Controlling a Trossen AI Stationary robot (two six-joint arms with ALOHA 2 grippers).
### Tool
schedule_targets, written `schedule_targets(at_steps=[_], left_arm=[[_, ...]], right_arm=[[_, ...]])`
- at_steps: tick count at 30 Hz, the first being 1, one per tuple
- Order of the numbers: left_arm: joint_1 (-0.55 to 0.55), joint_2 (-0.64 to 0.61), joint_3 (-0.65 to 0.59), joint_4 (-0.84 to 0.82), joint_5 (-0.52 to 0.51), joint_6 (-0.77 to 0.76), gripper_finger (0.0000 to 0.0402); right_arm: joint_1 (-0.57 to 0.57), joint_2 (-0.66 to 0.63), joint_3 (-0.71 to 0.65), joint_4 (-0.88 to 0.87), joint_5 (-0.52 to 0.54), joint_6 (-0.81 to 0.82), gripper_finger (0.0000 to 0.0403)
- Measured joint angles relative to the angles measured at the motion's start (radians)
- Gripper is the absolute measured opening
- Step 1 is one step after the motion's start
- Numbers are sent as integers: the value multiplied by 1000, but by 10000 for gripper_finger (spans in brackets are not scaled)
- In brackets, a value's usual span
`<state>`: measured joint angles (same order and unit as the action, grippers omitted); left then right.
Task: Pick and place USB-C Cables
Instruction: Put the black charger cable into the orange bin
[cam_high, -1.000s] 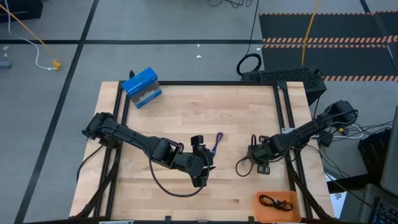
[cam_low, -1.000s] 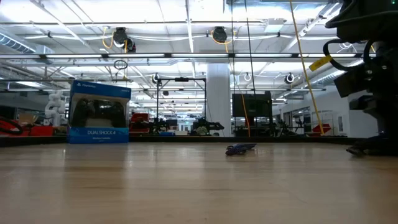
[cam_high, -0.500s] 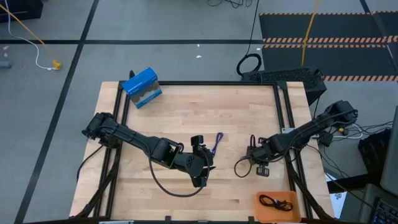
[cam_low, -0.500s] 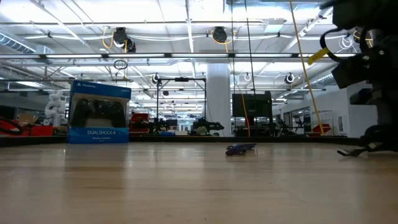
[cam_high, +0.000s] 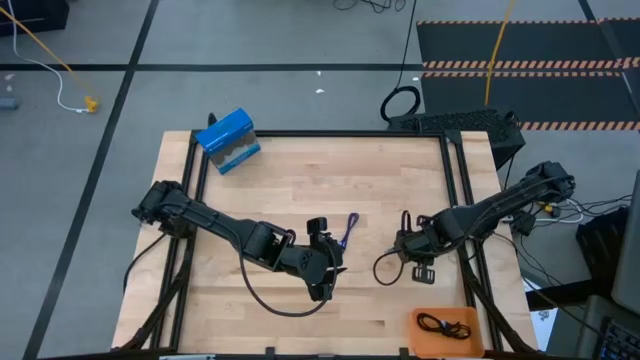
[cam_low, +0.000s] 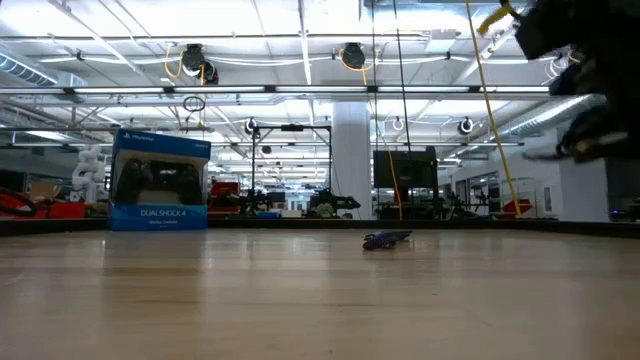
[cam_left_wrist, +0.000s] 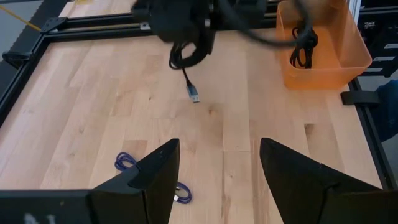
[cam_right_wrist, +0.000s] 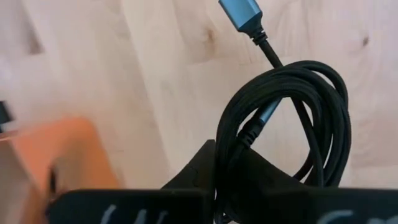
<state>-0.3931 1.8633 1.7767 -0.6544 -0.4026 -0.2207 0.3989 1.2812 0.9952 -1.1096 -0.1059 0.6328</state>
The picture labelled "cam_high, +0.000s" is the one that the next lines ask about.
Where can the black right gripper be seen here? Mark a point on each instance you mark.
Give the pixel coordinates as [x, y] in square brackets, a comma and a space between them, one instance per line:
[422, 242]

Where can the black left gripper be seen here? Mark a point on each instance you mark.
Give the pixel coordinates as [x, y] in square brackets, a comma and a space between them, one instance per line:
[305, 265]

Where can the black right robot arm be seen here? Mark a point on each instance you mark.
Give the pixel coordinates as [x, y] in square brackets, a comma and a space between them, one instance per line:
[500, 202]

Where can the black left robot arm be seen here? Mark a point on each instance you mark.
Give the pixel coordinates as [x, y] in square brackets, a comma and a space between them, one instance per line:
[200, 212]

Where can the orange plastic tray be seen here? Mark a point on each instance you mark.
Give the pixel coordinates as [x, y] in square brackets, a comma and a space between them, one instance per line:
[450, 347]

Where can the blue DualShock 4 box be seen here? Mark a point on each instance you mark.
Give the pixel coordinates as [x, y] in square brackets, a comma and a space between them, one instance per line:
[225, 130]

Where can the grey monitor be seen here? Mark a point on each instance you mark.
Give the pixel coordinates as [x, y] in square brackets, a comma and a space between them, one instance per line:
[629, 250]

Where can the black keyboard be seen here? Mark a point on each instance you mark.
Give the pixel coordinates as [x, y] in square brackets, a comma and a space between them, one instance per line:
[622, 342]

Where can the black hazard-striped floor mat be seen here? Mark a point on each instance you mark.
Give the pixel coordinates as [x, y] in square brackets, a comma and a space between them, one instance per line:
[550, 45]

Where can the black cabinet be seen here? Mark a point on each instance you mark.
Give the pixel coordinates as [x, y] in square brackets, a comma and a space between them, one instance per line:
[30, 15]

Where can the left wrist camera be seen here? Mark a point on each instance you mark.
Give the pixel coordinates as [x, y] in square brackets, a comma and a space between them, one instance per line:
[317, 226]

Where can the black aluminium table frame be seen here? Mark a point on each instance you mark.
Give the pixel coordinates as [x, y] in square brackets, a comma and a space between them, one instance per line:
[325, 134]

